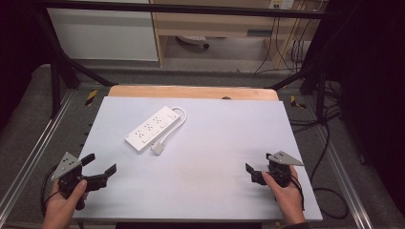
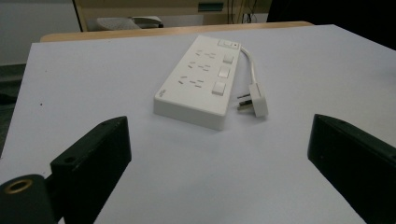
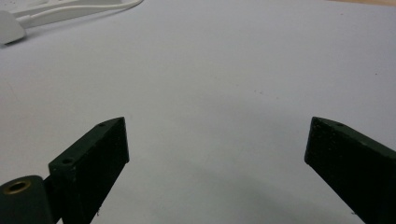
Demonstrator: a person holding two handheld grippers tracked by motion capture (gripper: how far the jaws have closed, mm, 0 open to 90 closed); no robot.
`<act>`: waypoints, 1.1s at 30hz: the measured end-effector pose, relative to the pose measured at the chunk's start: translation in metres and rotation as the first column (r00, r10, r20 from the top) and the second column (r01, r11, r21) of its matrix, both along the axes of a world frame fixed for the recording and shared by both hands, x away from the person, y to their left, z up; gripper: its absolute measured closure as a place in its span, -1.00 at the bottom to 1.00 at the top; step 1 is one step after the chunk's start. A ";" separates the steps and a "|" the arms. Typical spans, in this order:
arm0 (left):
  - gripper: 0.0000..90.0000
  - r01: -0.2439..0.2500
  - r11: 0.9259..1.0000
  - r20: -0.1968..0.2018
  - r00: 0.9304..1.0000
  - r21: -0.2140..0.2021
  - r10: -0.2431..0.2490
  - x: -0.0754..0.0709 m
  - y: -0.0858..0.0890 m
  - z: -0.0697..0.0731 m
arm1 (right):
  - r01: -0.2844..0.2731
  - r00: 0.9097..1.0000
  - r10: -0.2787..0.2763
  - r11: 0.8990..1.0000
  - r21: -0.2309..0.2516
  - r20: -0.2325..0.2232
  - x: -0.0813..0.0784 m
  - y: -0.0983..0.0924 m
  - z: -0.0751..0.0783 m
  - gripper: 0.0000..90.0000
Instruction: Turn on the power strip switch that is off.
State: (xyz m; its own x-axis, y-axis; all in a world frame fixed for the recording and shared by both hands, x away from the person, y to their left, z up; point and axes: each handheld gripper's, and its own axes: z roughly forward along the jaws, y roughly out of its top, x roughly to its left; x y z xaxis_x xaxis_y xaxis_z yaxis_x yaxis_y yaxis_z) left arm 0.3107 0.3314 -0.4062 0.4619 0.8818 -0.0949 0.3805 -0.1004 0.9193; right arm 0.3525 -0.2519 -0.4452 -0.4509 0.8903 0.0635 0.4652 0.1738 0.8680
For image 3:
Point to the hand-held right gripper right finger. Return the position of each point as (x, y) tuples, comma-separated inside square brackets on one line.
[(351, 168)]

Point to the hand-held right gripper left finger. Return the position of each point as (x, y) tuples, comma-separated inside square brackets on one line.
[(88, 168)]

